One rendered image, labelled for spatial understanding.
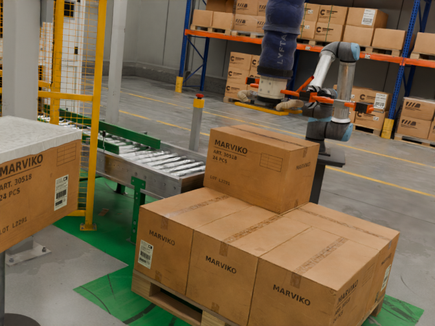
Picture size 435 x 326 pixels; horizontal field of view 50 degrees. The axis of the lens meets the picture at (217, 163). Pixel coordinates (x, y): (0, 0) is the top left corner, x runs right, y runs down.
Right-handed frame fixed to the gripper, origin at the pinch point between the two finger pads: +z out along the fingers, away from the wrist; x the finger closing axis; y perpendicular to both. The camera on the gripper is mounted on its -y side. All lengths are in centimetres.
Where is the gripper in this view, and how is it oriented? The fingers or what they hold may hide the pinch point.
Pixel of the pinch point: (311, 96)
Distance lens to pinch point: 290.7
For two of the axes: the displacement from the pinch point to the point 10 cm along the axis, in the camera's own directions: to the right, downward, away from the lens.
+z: -5.9, 1.3, -8.0
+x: 1.3, -9.6, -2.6
